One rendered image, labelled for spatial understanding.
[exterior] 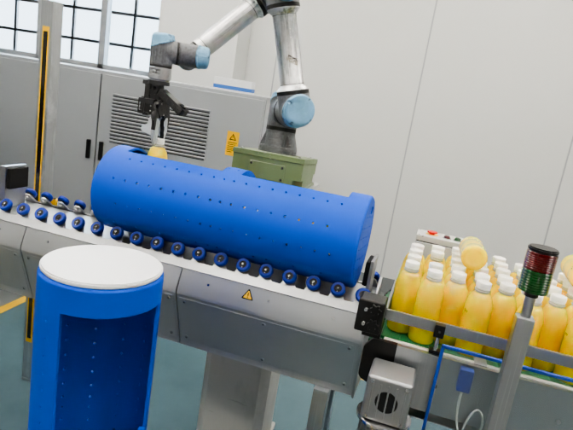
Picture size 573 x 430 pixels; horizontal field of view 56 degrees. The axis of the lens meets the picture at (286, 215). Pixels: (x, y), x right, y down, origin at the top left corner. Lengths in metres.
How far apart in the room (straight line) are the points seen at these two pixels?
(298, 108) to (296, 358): 0.84
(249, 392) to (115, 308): 1.14
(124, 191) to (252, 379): 0.94
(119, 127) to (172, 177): 1.89
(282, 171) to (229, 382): 0.90
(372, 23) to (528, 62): 1.17
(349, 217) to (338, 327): 0.32
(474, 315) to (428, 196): 2.95
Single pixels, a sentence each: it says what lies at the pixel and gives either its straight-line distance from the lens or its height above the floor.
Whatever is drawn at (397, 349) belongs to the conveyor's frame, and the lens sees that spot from 1.49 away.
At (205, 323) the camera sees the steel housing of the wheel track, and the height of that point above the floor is 0.74.
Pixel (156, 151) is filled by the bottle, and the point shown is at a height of 1.23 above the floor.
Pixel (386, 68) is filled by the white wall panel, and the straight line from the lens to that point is 4.36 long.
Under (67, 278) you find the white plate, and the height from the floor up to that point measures 1.04.
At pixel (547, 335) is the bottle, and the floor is 1.00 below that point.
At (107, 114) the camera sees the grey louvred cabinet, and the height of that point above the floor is 1.18.
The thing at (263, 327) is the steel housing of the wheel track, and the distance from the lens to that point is 1.68.
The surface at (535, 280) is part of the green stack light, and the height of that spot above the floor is 1.19.
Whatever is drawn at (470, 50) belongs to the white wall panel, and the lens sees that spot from 4.38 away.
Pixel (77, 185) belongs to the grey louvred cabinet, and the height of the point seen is 0.69.
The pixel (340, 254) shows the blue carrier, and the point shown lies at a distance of 1.53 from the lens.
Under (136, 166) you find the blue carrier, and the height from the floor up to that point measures 1.19.
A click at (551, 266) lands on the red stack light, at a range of 1.26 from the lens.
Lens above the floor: 1.49
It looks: 13 degrees down
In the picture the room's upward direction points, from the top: 9 degrees clockwise
